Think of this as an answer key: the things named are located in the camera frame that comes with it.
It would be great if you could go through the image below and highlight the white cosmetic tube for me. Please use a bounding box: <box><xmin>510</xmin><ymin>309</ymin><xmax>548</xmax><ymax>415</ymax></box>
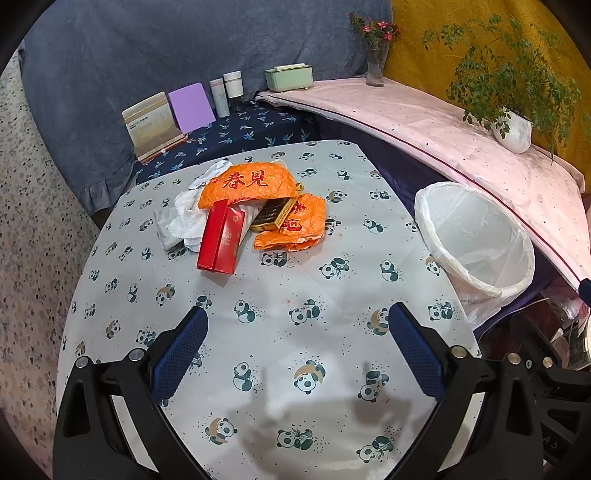
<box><xmin>209</xmin><ymin>78</ymin><xmax>230</xmax><ymax>119</ymax></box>

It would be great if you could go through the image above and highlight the open book on stand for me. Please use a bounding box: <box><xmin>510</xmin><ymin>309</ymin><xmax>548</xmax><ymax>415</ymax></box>
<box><xmin>121</xmin><ymin>92</ymin><xmax>187</xmax><ymax>164</ymax></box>

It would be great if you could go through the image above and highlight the navy leaf print cloth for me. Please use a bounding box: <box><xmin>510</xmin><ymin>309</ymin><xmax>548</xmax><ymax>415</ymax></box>
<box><xmin>134</xmin><ymin>102</ymin><xmax>321</xmax><ymax>184</ymax></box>

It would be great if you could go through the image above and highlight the large orange plastic bag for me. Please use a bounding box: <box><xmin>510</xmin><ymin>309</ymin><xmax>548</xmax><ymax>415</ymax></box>
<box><xmin>197</xmin><ymin>162</ymin><xmax>297</xmax><ymax>209</ymax></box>

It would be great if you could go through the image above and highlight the yellow blanket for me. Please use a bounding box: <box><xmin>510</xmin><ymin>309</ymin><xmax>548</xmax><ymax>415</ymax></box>
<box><xmin>385</xmin><ymin>1</ymin><xmax>590</xmax><ymax>175</ymax></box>

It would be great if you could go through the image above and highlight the white tissue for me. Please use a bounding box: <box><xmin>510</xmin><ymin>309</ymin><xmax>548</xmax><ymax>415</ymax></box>
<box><xmin>169</xmin><ymin>160</ymin><xmax>232</xmax><ymax>253</ymax></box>

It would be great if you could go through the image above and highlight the red cigarette box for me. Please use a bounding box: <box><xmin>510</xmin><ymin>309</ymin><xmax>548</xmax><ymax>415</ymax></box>
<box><xmin>197</xmin><ymin>200</ymin><xmax>245</xmax><ymax>275</ymax></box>

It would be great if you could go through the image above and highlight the gold black cigarette box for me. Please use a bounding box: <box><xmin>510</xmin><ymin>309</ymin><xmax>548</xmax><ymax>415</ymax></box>
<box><xmin>249</xmin><ymin>183</ymin><xmax>304</xmax><ymax>233</ymax></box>

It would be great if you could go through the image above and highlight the potted green plant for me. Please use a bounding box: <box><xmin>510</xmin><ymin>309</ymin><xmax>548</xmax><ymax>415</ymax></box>
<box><xmin>422</xmin><ymin>13</ymin><xmax>582</xmax><ymax>155</ymax></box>

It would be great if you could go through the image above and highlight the pink bed sheet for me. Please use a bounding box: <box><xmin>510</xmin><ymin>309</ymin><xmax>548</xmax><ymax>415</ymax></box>
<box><xmin>256</xmin><ymin>78</ymin><xmax>591</xmax><ymax>288</ymax></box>

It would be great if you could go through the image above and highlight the white cosmetic jar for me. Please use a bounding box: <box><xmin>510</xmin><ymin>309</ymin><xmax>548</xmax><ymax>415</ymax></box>
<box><xmin>222</xmin><ymin>71</ymin><xmax>243</xmax><ymax>99</ymax></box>

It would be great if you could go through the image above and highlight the blue grey blanket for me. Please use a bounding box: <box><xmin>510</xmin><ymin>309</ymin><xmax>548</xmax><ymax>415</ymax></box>
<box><xmin>18</xmin><ymin>0</ymin><xmax>393</xmax><ymax>213</ymax></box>

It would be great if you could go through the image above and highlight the small orange plastic bag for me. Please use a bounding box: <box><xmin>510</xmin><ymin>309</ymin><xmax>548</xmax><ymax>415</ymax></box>
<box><xmin>252</xmin><ymin>193</ymin><xmax>327</xmax><ymax>252</ymax></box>

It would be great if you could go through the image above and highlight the green tissue box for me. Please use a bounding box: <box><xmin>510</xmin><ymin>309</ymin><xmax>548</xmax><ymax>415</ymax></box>
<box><xmin>264</xmin><ymin>63</ymin><xmax>314</xmax><ymax>92</ymax></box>

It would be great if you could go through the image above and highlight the panda print tablecloth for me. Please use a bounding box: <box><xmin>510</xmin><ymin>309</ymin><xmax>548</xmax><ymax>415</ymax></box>
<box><xmin>57</xmin><ymin>141</ymin><xmax>478</xmax><ymax>479</ymax></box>

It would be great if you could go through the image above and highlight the grey towel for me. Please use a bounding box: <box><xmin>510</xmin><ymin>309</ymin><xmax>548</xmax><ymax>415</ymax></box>
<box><xmin>153</xmin><ymin>207</ymin><xmax>183</xmax><ymax>252</ymax></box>

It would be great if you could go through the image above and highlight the white lined trash bin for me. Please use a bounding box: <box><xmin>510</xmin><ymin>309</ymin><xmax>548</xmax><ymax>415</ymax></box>
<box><xmin>414</xmin><ymin>182</ymin><xmax>536</xmax><ymax>329</ymax></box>

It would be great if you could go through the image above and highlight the purple notebook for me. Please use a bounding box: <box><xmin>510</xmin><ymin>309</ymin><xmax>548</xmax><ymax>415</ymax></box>
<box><xmin>168</xmin><ymin>82</ymin><xmax>215</xmax><ymax>134</ymax></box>

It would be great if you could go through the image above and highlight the glass vase with flowers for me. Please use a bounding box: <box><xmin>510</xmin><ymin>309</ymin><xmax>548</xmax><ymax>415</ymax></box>
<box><xmin>349</xmin><ymin>13</ymin><xmax>401</xmax><ymax>87</ymax></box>

